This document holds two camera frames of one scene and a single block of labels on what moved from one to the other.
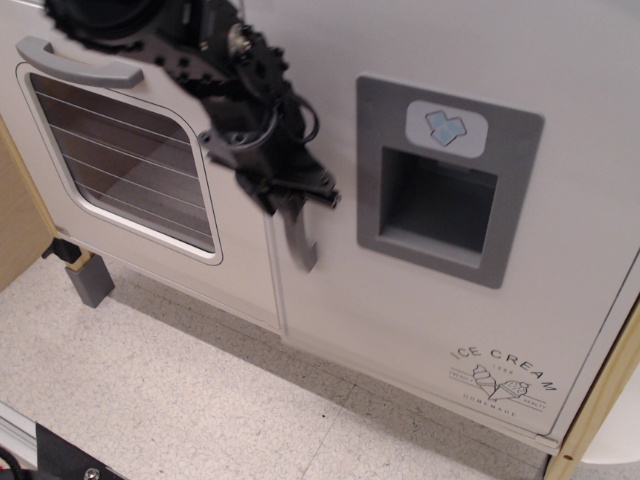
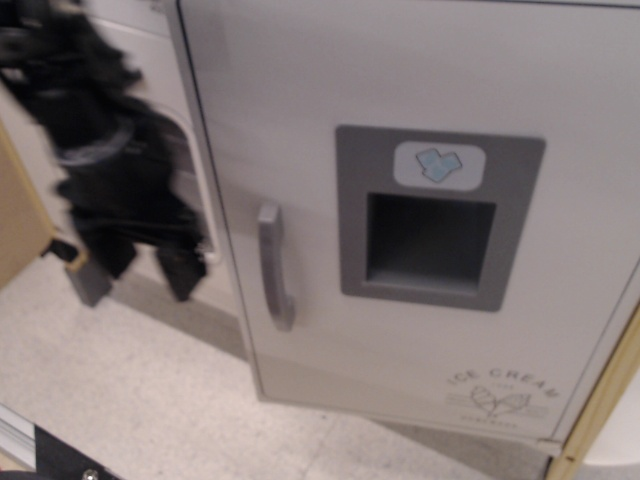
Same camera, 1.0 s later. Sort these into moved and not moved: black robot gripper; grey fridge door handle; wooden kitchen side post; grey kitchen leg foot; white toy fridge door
Moved: black robot gripper; grey fridge door handle; white toy fridge door
Not moved: wooden kitchen side post; grey kitchen leg foot
